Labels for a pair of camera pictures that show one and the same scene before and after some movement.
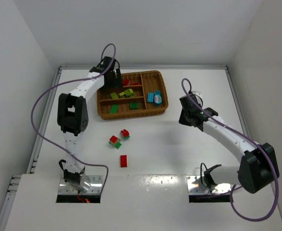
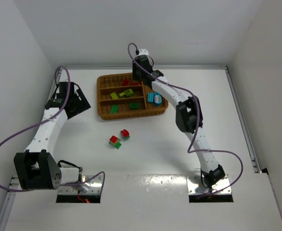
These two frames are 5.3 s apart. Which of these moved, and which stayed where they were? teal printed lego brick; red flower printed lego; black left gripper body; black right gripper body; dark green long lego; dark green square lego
Moved: black right gripper body; black left gripper body
Stayed: dark green long lego; red flower printed lego; dark green square lego; teal printed lego brick
